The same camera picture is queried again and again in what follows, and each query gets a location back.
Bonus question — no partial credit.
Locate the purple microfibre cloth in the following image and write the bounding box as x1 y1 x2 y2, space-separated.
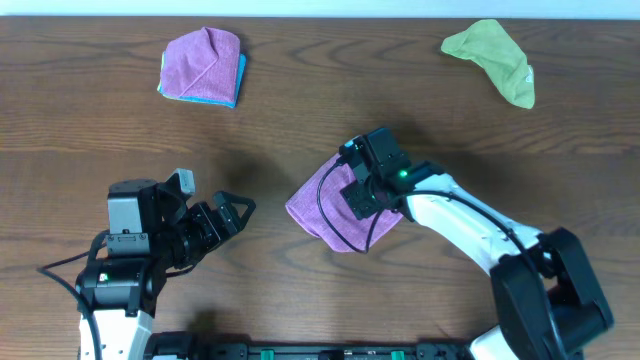
285 154 373 253

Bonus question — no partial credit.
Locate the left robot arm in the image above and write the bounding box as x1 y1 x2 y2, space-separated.
75 170 256 359

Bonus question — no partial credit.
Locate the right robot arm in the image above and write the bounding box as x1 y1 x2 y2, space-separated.
336 128 614 359

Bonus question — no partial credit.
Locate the folded blue cloth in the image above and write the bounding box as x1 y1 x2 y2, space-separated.
157 54 247 109

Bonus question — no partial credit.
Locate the folded purple cloth on stack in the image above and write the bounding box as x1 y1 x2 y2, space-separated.
159 27 242 102

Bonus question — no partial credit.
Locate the green microfibre cloth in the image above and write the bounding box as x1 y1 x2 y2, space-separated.
441 19 536 110

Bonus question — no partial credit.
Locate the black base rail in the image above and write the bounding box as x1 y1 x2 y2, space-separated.
142 332 473 360

